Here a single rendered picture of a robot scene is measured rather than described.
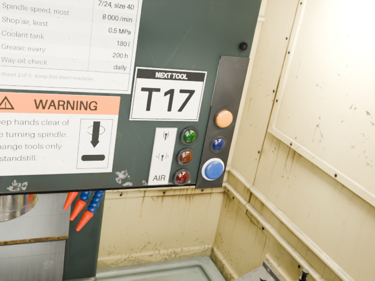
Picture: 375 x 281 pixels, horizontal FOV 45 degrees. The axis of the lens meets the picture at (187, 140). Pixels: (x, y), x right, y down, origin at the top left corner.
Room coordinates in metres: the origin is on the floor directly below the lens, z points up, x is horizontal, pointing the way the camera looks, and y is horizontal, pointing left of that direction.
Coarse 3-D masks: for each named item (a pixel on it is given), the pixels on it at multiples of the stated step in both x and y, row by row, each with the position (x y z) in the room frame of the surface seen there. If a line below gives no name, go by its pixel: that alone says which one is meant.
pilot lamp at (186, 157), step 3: (183, 153) 0.58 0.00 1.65; (186, 153) 0.59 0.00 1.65; (189, 153) 0.59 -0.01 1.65; (180, 156) 0.58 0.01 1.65; (183, 156) 0.58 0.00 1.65; (186, 156) 0.58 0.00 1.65; (189, 156) 0.59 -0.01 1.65; (192, 156) 0.59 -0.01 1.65; (180, 159) 0.58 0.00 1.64; (183, 159) 0.58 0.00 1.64; (186, 159) 0.58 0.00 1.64; (189, 159) 0.59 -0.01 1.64; (183, 162) 0.58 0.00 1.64; (186, 162) 0.59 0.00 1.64
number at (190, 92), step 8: (168, 88) 0.57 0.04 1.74; (176, 88) 0.58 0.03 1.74; (184, 88) 0.58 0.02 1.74; (192, 88) 0.59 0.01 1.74; (160, 96) 0.57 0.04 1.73; (168, 96) 0.57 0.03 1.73; (176, 96) 0.58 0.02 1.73; (184, 96) 0.58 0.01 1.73; (192, 96) 0.59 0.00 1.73; (160, 104) 0.57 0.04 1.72; (168, 104) 0.57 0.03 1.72; (176, 104) 0.58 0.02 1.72; (184, 104) 0.58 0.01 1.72; (192, 104) 0.59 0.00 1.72; (160, 112) 0.57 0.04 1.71; (168, 112) 0.57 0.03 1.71; (176, 112) 0.58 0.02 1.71; (184, 112) 0.58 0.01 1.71; (192, 112) 0.59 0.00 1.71
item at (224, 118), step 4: (220, 112) 0.61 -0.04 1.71; (224, 112) 0.61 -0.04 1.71; (228, 112) 0.61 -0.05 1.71; (220, 116) 0.60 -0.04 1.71; (224, 116) 0.60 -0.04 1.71; (228, 116) 0.61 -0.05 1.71; (232, 116) 0.61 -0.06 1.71; (216, 120) 0.60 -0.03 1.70; (220, 120) 0.60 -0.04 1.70; (224, 120) 0.60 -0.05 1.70; (228, 120) 0.61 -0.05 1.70; (220, 124) 0.60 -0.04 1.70; (224, 124) 0.61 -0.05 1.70; (228, 124) 0.61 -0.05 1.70
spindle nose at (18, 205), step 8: (0, 200) 0.60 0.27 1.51; (8, 200) 0.61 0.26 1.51; (16, 200) 0.61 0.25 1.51; (24, 200) 0.63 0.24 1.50; (32, 200) 0.65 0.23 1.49; (0, 208) 0.60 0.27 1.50; (8, 208) 0.61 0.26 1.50; (16, 208) 0.62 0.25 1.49; (24, 208) 0.63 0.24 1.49; (32, 208) 0.65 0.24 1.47; (0, 216) 0.60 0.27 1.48; (8, 216) 0.61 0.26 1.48; (16, 216) 0.62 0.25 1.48
